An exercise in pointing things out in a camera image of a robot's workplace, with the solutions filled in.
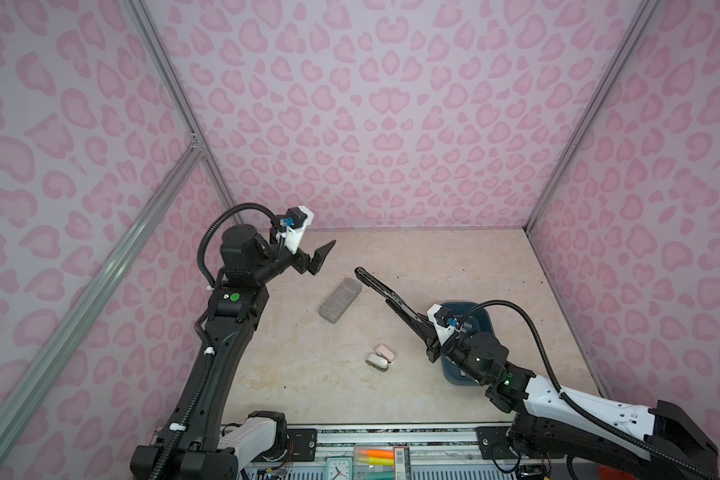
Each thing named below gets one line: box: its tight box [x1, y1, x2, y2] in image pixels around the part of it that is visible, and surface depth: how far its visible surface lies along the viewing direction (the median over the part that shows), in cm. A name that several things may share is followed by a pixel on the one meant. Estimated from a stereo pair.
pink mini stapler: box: [375, 344, 395, 362], surface depth 88 cm
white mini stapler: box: [365, 353, 389, 372], surface depth 86 cm
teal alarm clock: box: [326, 457, 354, 480], surface depth 70 cm
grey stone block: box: [318, 277, 362, 324], surface depth 99 cm
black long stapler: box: [354, 266, 429, 322], surface depth 80 cm
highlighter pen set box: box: [353, 446, 410, 480], surface depth 72 cm
